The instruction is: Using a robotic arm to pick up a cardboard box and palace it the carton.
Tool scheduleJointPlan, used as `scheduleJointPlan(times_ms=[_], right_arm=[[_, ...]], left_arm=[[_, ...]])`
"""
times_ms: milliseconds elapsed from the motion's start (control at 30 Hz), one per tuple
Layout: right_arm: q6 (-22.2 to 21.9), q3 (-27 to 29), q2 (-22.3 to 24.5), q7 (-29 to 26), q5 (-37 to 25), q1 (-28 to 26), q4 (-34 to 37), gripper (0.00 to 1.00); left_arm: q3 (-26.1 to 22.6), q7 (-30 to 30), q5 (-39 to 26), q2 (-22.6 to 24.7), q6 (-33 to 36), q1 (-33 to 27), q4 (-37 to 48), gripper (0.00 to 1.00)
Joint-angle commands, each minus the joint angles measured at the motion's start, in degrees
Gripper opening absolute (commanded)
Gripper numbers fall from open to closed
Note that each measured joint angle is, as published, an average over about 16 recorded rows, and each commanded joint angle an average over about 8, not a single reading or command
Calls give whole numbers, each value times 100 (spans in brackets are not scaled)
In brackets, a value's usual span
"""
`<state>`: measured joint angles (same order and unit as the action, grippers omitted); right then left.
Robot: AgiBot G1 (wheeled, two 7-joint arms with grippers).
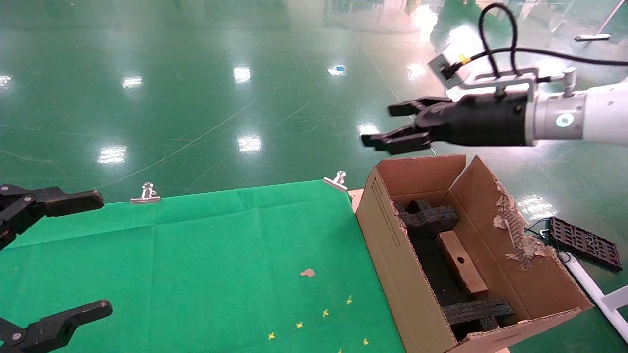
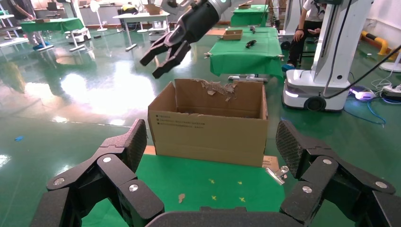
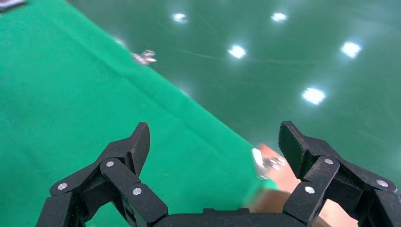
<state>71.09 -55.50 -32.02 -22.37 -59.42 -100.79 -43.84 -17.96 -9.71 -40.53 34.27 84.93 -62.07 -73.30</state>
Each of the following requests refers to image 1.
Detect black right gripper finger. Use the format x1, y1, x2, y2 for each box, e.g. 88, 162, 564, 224
362, 123, 435, 156
389, 96, 452, 117

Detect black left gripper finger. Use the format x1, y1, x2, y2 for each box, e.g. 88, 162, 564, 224
0, 301, 113, 353
0, 185, 105, 251

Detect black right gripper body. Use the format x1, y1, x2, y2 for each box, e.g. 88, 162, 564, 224
415, 91, 533, 148

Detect brown block with hole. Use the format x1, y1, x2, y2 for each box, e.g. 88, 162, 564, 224
436, 230, 490, 300

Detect large open cardboard carton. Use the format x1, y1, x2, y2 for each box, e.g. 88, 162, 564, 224
356, 153, 594, 353

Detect silver binder clip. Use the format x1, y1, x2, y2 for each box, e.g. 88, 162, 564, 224
130, 183, 161, 204
323, 171, 349, 192

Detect black foam bottom pad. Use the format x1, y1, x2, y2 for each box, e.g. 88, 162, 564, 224
411, 238, 471, 307

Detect green table cloth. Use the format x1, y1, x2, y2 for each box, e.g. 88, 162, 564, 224
0, 180, 406, 353

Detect black plastic grid tray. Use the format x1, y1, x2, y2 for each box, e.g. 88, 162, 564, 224
547, 216, 624, 271

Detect silver camera mounting bracket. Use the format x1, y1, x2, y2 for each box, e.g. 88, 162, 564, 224
459, 67, 577, 100

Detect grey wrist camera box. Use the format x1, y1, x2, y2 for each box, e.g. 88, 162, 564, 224
428, 43, 472, 89

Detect black camera cable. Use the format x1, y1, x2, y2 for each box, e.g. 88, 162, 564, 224
444, 2, 628, 80

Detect thin black floor wire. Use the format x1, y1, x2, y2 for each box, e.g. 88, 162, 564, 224
524, 217, 554, 242

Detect floor squeegee with handle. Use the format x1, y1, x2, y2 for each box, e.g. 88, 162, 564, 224
574, 0, 627, 42

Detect white pipe frame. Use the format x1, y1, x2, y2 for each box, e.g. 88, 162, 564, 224
557, 250, 628, 344

